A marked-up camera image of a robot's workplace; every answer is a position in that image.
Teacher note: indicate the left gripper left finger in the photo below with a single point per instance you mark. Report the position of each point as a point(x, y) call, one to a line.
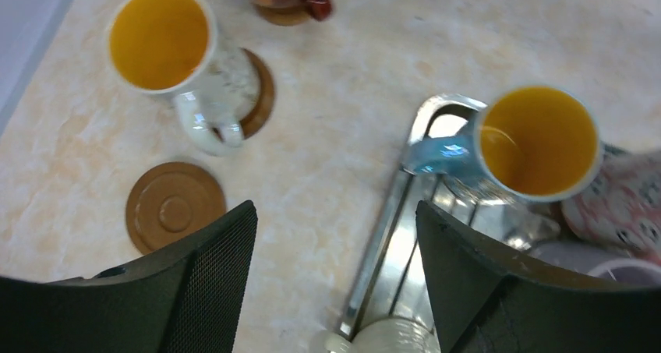
point(185, 297)

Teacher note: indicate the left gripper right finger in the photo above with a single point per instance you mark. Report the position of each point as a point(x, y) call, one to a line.
point(487, 297)

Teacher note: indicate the lilac mug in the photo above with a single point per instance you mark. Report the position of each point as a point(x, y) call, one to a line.
point(596, 262)

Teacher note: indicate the blue butterfly mug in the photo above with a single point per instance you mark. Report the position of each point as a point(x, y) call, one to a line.
point(537, 143)

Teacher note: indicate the pink mug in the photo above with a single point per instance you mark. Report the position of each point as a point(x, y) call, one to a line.
point(621, 206)

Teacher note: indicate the silver mug orange inside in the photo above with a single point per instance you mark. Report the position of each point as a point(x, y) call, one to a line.
point(176, 50)

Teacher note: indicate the light brown coaster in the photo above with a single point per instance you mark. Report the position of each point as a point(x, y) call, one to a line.
point(290, 16)

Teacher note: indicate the steel serving tray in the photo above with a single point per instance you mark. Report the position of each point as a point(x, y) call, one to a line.
point(391, 282)

